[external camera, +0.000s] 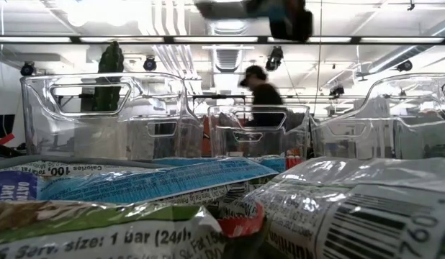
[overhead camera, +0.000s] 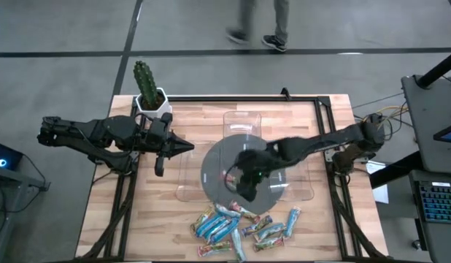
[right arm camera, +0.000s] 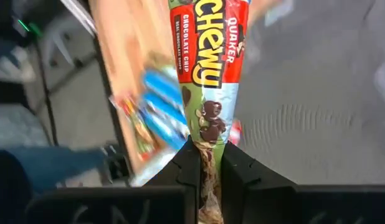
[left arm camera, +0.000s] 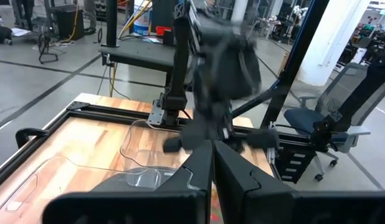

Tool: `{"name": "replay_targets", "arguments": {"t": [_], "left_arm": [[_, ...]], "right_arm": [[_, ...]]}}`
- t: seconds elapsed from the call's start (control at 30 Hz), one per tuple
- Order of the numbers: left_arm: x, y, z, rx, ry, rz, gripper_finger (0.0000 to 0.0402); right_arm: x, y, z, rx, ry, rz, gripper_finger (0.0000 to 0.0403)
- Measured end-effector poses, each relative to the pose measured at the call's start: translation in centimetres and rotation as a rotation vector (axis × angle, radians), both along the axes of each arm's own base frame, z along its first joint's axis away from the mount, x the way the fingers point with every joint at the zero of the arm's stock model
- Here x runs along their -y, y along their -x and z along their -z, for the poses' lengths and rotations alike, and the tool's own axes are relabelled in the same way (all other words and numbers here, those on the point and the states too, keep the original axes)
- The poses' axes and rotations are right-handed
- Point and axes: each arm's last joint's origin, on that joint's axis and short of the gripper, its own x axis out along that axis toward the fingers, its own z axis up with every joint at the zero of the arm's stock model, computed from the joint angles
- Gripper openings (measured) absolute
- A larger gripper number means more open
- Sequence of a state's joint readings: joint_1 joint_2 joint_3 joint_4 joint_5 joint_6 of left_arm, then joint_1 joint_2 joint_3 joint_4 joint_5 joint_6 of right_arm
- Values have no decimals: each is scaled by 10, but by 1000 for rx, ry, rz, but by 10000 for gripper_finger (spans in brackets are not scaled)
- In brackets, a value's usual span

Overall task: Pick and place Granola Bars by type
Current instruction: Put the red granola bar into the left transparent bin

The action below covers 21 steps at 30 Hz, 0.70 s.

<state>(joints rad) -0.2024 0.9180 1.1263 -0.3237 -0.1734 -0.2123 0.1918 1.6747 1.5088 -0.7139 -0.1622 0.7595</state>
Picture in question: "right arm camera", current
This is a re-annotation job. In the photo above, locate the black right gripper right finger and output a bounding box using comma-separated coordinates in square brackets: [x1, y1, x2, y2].
[222, 141, 385, 224]

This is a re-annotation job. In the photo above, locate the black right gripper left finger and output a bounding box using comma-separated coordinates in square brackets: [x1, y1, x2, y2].
[24, 139, 201, 224]

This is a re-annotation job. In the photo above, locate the red chocolate chip granola bar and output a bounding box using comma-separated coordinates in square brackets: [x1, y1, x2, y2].
[228, 119, 243, 146]
[167, 0, 250, 224]

